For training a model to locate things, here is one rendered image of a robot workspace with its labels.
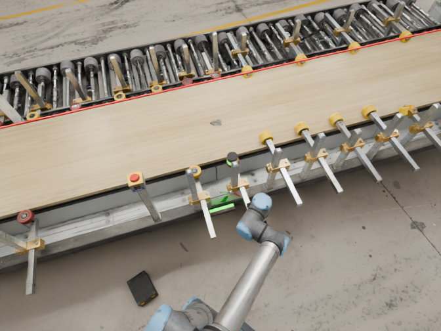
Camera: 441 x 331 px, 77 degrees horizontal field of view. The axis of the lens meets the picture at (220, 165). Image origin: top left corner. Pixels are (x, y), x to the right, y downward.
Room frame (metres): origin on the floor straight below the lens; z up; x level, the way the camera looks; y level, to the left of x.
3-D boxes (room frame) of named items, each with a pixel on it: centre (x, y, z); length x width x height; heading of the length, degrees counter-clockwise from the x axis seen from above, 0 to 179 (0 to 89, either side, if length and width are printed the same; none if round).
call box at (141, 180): (0.67, 0.41, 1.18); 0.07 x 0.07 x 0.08; 15
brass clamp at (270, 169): (0.87, -0.34, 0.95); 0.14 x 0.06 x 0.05; 105
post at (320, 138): (0.93, -0.56, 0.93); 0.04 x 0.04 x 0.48; 15
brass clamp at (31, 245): (0.49, 1.11, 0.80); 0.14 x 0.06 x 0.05; 105
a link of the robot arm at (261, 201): (0.54, -0.19, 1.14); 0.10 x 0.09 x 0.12; 145
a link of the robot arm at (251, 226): (0.44, -0.13, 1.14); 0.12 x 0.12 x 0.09; 55
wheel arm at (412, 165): (1.05, -1.09, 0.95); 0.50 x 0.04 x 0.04; 15
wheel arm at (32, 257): (0.45, 1.08, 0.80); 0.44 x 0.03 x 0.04; 15
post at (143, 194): (0.67, 0.42, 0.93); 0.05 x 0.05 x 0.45; 15
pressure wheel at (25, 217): (0.64, 1.13, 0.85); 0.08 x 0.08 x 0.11
